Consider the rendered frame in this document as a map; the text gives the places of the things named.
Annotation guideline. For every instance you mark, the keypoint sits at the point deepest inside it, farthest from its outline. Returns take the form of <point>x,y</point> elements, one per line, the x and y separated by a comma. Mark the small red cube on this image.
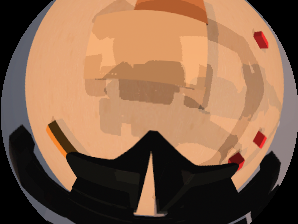
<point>261,40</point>
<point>259,139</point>
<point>237,158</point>

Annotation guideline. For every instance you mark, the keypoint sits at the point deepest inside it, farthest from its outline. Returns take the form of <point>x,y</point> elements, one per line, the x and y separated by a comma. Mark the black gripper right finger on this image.
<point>174,175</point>

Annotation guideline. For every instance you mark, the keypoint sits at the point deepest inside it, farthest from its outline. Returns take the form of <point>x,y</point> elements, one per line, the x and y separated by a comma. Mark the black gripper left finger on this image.
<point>127,172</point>

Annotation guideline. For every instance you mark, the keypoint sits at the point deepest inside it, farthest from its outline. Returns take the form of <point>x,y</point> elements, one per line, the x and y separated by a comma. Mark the orange long flat bar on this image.
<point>58,138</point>

